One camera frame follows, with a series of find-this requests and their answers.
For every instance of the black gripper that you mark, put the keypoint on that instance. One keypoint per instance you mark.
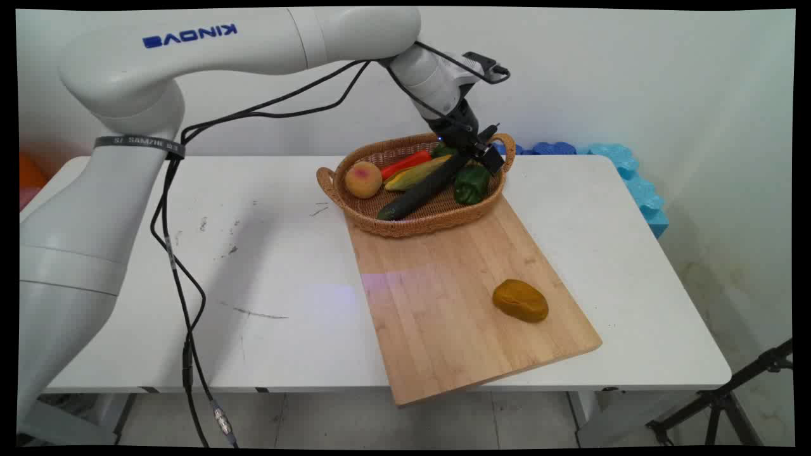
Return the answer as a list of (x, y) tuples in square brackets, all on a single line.
[(457, 123)]

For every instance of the brown toy potato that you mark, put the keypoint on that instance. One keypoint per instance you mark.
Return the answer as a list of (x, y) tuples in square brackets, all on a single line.
[(521, 301)]

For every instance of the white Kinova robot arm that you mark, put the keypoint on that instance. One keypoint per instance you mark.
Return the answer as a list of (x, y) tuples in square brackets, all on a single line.
[(95, 221)]

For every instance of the green toy bell pepper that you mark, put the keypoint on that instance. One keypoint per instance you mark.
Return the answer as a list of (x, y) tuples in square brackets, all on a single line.
[(471, 185)]

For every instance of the small green toy vegetable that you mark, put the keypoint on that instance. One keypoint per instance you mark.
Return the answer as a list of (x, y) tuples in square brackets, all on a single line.
[(441, 151)]

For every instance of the blue foam piece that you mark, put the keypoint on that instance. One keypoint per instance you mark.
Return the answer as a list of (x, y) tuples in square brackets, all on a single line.
[(613, 158), (657, 223), (554, 149), (643, 193)]

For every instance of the yellow toy corn cob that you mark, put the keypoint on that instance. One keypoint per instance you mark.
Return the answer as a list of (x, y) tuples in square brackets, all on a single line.
[(412, 177)]

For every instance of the red toy chili pepper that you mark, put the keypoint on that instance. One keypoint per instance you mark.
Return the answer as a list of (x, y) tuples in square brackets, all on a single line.
[(405, 163)]

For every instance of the dark green toy cucumber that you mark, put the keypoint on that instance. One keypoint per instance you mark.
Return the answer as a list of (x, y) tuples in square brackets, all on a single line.
[(415, 193)]

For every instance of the woven wicker basket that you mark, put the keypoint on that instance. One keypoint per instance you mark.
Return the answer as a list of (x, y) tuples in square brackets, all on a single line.
[(431, 221)]

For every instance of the toy peach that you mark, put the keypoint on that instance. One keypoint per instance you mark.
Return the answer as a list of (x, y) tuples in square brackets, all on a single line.
[(363, 180)]

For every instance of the wooden cutting board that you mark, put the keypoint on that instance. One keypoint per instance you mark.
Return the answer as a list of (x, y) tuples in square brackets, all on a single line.
[(443, 304)]

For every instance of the white table leg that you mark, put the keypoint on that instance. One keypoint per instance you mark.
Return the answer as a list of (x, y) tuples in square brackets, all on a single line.
[(592, 418)]

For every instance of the black tripod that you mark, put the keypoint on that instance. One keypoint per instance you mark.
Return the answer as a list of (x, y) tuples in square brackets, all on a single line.
[(722, 399)]

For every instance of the orange foam block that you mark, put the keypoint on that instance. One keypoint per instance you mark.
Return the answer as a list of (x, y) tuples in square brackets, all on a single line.
[(30, 174)]

